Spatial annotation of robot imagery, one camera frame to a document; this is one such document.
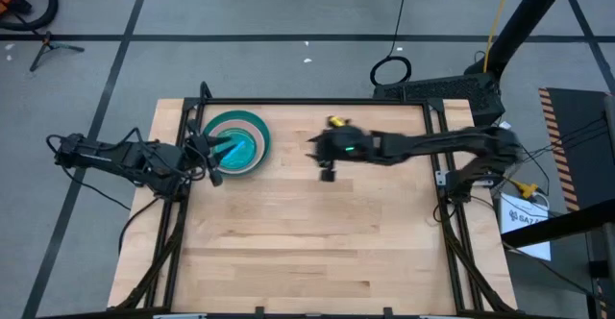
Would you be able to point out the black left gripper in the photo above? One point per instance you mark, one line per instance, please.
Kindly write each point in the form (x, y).
(198, 150)

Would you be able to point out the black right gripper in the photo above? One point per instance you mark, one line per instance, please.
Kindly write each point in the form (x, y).
(351, 146)

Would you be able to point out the pink plastic plate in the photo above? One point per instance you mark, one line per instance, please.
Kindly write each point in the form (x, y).
(260, 146)

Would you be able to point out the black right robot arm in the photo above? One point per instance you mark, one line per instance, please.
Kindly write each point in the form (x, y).
(447, 146)

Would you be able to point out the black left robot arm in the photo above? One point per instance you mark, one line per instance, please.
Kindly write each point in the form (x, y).
(125, 158)

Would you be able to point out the yellow tag on gripper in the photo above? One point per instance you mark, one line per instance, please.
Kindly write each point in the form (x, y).
(337, 121)

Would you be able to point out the dark green plastic plate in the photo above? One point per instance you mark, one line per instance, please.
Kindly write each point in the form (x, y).
(238, 113)

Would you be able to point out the black perforated box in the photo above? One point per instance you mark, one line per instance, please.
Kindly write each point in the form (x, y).
(432, 90)

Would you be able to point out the black tripod stand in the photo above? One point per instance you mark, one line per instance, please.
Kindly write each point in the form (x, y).
(47, 49)

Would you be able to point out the yellow plug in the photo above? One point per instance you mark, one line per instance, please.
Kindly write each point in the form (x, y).
(524, 188)

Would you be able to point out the white paper sign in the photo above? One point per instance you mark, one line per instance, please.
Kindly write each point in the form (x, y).
(523, 228)

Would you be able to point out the thick black pole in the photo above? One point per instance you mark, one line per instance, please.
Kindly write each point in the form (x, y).
(523, 21)

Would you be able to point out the black beam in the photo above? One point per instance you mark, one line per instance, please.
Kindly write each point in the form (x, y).
(552, 226)

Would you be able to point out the hazard-striped black platform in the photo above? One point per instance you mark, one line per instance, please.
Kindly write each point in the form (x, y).
(583, 141)

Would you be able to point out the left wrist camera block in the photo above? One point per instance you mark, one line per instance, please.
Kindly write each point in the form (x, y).
(215, 177)

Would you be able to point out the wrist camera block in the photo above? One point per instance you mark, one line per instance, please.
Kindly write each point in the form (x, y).
(215, 177)
(327, 172)

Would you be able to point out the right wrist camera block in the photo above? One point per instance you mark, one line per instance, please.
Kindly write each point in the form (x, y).
(327, 172)

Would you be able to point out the black metal table frame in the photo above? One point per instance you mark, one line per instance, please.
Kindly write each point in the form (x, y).
(312, 102)

